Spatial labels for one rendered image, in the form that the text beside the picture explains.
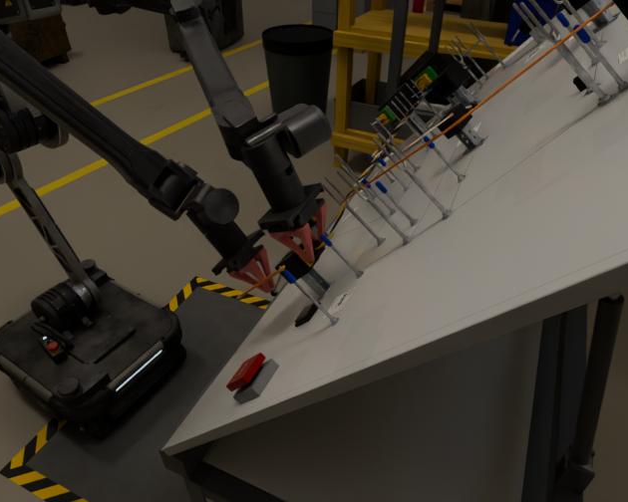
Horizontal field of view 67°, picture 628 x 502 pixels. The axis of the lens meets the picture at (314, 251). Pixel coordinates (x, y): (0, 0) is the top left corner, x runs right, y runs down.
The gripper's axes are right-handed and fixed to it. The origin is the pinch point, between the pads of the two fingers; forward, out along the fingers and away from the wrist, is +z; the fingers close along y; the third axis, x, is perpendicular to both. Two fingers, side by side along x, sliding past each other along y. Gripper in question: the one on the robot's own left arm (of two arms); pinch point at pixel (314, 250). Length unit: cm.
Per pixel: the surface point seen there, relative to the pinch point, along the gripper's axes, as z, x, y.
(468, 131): -4.4, -19.1, 25.6
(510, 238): -8.2, -34.2, -11.5
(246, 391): 6.8, 1.3, -22.9
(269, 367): 6.5, 0.0, -18.5
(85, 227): 28, 236, 78
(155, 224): 44, 206, 100
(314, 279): 6.5, 3.7, 0.9
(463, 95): 0, -8, 59
